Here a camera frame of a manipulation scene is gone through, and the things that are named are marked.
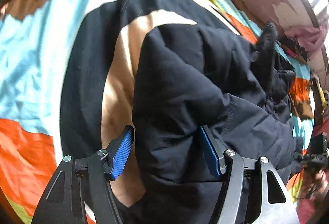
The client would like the pink cloth by window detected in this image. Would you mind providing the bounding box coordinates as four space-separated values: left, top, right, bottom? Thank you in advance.
284 21 328 60

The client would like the dark navy padded jacket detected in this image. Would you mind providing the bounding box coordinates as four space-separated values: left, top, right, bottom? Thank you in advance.
130 24 302 223

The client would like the colourful cartoon bed sheet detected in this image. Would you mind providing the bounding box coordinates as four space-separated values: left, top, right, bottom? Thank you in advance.
0 0 316 224

